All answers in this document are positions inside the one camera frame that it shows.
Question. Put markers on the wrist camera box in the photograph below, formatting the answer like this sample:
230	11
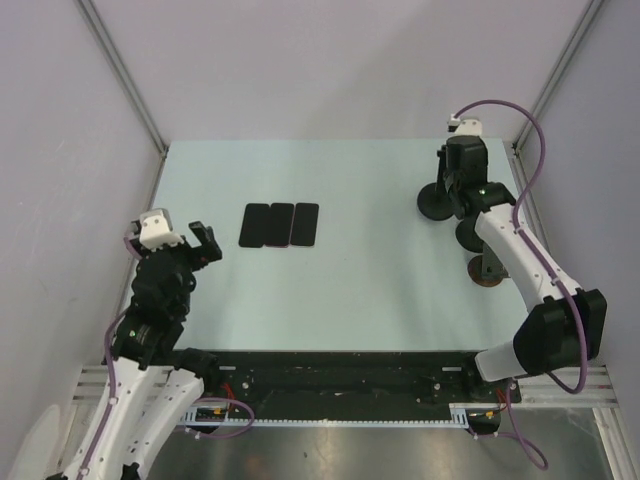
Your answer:
154	230
471	126

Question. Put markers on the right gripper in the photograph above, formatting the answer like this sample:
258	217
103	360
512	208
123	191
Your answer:
443	153

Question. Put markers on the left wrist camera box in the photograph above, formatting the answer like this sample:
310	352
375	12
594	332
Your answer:
154	230

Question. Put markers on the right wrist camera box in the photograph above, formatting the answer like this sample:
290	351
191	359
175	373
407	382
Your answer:
471	126

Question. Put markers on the black phone stand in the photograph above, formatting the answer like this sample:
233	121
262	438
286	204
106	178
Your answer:
467	237
433	201

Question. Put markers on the black phone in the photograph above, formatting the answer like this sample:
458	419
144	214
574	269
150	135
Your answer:
254	225

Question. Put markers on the brown base phone stand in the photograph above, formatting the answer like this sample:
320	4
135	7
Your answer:
486	270

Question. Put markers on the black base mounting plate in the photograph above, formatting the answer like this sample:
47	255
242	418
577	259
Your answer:
434	376

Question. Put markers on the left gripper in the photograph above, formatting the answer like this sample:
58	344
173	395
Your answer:
210	249

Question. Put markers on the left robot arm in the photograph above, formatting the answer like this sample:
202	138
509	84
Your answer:
149	384

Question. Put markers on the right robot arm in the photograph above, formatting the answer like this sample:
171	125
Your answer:
565	322

